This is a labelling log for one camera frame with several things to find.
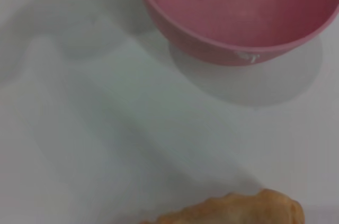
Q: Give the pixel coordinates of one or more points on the pink plastic bowl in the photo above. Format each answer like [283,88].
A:
[238,9]

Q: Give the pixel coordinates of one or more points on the orange striped bread loaf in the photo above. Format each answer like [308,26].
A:
[238,208]

